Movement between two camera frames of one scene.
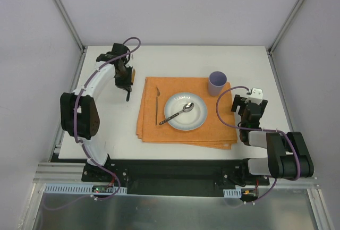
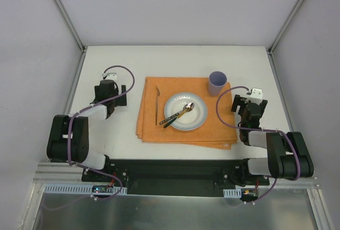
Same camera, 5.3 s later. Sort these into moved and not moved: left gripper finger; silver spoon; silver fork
Moved: left gripper finger
Not moved: silver fork; silver spoon
